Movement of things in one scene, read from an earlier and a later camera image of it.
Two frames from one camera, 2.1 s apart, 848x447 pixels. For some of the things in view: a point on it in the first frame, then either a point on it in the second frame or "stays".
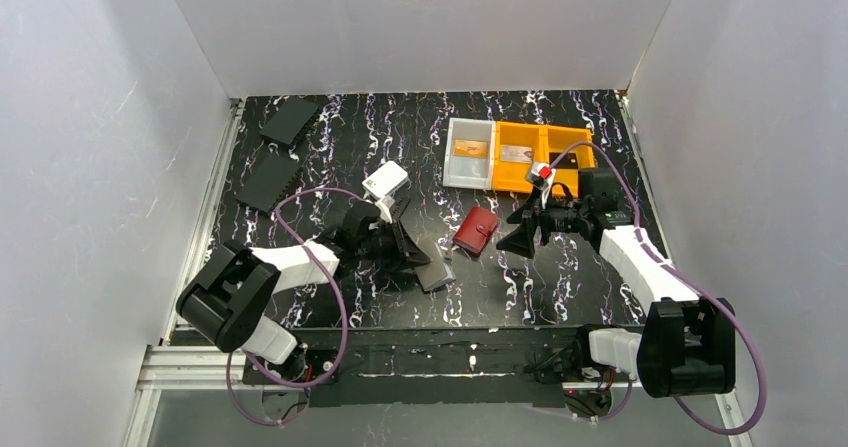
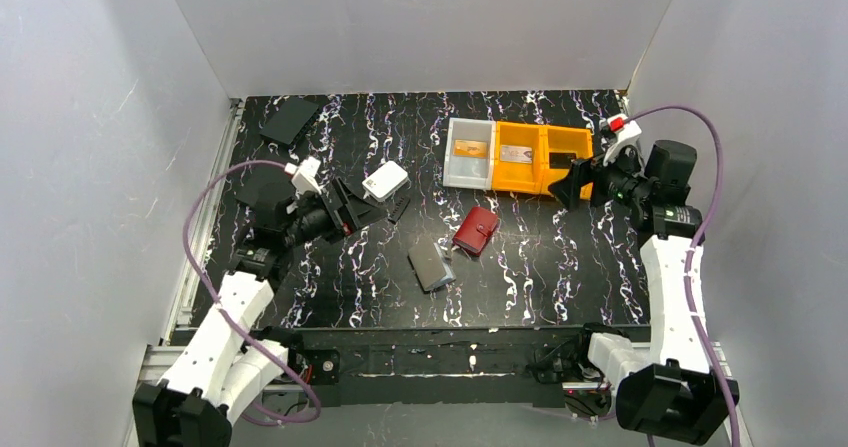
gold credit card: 466,147 stays
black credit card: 568,162 stays
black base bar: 440,367 stays
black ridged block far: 290,120 stays
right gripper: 542,219 -> 597,182
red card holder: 475,230 stays
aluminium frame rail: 183,361 stays
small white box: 385,204 -> 304,175
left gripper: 399,241 -> 340,208
